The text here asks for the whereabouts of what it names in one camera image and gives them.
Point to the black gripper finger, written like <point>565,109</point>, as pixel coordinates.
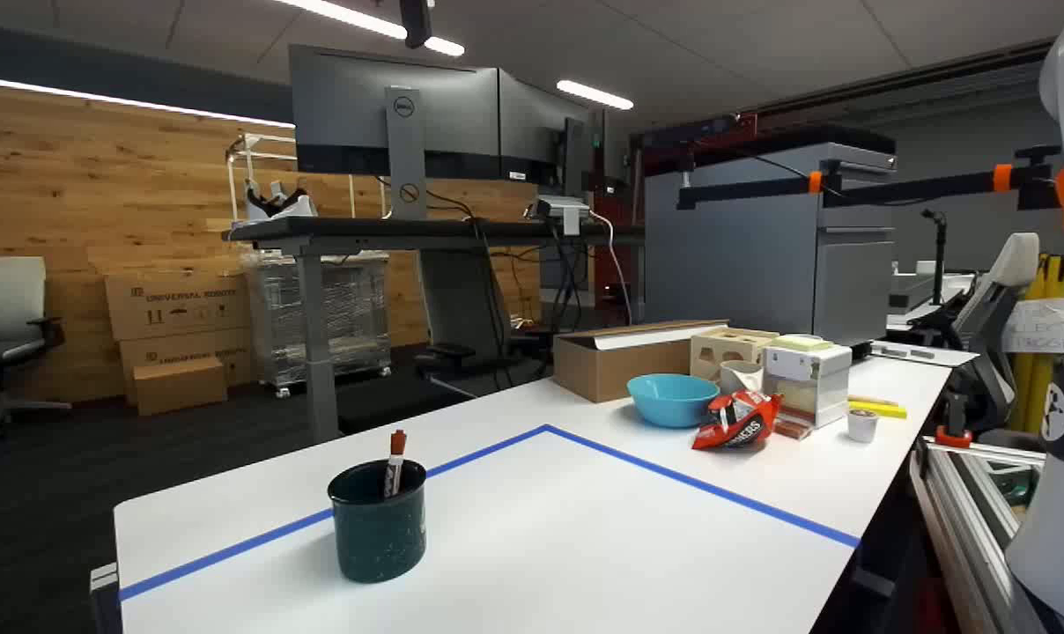
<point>416,22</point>

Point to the red white marker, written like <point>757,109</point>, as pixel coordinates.
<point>392,471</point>

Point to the dark green enamel mug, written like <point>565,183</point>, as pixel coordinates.
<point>374,541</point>

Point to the long ceiling light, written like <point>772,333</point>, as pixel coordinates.
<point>359,20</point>

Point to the grey Dell monitor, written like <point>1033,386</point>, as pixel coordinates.
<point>345,109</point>

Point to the dark grey monitor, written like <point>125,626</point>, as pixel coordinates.
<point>536,125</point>

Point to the short ceiling light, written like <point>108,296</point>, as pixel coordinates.
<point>595,94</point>

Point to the white metal rack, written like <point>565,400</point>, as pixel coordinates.
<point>278,210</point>

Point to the white power adapter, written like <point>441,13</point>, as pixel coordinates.
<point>565,213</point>

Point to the plastic wrapped cart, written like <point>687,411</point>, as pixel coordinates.
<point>321,317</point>

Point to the large cardboard box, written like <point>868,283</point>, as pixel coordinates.
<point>174,303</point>

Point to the open cardboard box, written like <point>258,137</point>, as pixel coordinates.
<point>596,364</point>

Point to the medium cardboard box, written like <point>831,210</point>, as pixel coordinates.
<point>186,348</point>

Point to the grey metal cabinet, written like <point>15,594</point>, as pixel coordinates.
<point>746,250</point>

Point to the small cardboard box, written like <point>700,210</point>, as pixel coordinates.
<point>178,388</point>

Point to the small wooden box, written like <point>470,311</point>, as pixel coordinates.
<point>729,348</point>

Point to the light blue bowl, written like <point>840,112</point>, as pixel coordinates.
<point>672,404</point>

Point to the white office chair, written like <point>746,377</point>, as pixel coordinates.
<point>5,301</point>

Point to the red packaged item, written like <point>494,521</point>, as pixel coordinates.
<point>737,425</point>

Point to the black beam orange clamps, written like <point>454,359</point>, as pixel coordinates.
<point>908,186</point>

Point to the white box green lid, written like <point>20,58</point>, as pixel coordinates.
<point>807,375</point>

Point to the blue tape strip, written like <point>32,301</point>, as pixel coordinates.
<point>696,485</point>
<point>227,552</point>

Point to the black thin stand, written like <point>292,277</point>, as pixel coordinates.
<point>939,258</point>

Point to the yellow flat item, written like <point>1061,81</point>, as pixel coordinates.
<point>880,407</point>

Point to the small white cup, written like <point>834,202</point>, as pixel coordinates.
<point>862,428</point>

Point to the black white chair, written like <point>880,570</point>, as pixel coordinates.
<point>992,285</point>

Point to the yellow stand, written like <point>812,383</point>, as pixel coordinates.
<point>1041,383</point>

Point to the wall strip light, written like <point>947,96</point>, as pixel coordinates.
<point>133,102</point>

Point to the aluminium rail frame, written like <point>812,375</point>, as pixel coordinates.
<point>967,530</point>

